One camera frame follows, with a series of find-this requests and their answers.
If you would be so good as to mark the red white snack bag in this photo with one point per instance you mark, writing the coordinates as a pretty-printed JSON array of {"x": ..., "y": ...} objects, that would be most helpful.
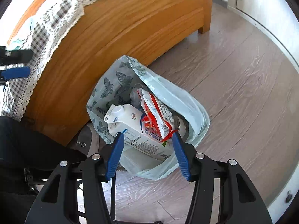
[{"x": 159, "y": 116}]

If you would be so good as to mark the checkered bed cover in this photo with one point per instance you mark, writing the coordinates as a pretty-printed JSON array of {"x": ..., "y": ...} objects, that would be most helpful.
[{"x": 48, "y": 28}]

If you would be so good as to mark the white milk carton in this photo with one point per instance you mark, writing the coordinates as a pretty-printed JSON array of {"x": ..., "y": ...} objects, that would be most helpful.
[{"x": 129, "y": 121}]

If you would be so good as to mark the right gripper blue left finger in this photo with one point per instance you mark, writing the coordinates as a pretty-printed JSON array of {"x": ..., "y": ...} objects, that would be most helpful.
[{"x": 116, "y": 149}]

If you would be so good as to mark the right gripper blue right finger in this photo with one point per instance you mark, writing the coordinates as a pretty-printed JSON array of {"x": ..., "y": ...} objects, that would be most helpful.
[{"x": 181, "y": 155}]

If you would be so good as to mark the grey shoe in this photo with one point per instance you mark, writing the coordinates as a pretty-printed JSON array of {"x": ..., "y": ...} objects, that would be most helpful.
[{"x": 87, "y": 141}]

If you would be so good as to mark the butterfly print trash bag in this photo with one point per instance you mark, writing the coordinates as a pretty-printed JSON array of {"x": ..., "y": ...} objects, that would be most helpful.
[{"x": 119, "y": 86}]

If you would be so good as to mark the wooden bed footboard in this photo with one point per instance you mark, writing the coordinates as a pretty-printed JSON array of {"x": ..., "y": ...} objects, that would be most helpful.
[{"x": 142, "y": 29}]

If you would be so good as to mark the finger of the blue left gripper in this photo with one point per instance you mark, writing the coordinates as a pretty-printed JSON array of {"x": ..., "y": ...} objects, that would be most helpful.
[{"x": 14, "y": 73}]

